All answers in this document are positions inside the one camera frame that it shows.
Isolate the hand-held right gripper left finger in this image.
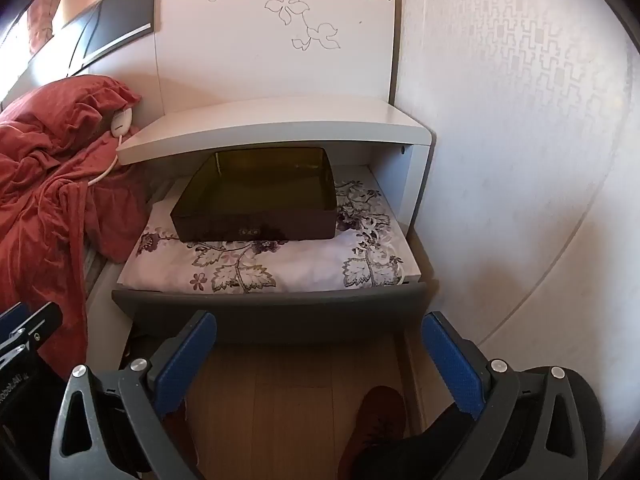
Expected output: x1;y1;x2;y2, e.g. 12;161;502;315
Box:
50;310;218;480

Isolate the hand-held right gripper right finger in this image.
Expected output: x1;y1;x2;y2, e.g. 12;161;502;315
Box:
420;311;588;480

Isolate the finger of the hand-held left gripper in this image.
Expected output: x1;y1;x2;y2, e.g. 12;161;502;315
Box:
0;301;64;362

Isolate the dark olive plastic tray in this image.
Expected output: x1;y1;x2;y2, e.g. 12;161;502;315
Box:
170;146;337;242

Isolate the person's brown shoe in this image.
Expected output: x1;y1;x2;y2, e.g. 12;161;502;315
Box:
337;385;408;480

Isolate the red velvet blanket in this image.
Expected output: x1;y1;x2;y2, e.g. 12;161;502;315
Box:
0;110;157;382

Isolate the white floral embroidered cloth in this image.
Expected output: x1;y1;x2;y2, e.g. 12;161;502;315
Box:
120;165;421;295

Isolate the red velvet pillow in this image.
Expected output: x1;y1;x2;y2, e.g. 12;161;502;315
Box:
0;74;143;136

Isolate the white nightstand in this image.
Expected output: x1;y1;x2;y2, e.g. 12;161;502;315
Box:
116;96;435;241

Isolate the black headboard panel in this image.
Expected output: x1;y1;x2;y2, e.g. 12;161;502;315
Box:
60;0;161;68

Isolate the white corded controller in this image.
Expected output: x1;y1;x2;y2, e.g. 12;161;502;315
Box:
85;105;137;188

